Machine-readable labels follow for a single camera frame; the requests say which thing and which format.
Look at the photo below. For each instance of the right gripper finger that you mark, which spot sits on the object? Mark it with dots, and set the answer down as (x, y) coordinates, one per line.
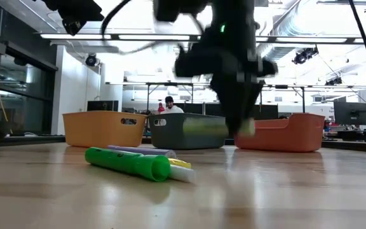
(246, 101)
(230, 108)

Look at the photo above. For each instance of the small black track lights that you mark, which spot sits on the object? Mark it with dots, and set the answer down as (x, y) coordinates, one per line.
(334, 81)

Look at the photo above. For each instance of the small red object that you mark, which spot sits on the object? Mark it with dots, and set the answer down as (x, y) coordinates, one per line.
(161, 107)

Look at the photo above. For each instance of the wide dark monitor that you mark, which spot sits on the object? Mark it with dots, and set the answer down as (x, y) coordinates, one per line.
(103, 105)

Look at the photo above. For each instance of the orange plastic bin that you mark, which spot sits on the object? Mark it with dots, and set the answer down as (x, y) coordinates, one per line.
(291, 136)

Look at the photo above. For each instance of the long ceiling light fixture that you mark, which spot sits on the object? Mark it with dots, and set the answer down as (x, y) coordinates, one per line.
(84, 36)

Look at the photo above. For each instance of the silver air duct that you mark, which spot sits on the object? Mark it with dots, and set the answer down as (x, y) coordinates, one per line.
(284, 52)

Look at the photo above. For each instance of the yellow plastic bin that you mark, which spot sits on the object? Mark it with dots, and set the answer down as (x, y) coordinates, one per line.
(100, 130)

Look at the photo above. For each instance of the yellow highlighter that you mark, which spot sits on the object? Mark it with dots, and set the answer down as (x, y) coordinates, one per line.
(181, 163)

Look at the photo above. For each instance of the cluttered background desk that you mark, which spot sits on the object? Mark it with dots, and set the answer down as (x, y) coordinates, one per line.
(354, 133)

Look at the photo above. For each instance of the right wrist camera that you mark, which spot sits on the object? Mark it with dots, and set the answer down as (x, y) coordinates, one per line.
(192, 63)

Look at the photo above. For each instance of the person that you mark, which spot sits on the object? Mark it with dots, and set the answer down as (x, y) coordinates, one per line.
(172, 109)

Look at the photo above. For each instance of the black aluminium table frame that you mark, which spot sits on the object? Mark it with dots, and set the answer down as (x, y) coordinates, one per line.
(27, 140)

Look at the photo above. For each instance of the black track light cluster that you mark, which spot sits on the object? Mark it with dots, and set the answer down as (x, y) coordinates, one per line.
(303, 55)

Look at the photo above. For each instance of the dark teal plastic bin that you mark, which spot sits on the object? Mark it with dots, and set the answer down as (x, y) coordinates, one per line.
(170, 133)

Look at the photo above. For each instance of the green highlighter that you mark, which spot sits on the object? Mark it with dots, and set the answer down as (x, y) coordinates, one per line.
(122, 161)

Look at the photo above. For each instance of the black computer monitor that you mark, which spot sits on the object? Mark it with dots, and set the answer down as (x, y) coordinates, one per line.
(351, 113)

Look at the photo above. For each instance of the lavender Sharpie highlighter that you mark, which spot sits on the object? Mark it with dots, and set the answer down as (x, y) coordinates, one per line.
(138, 150)

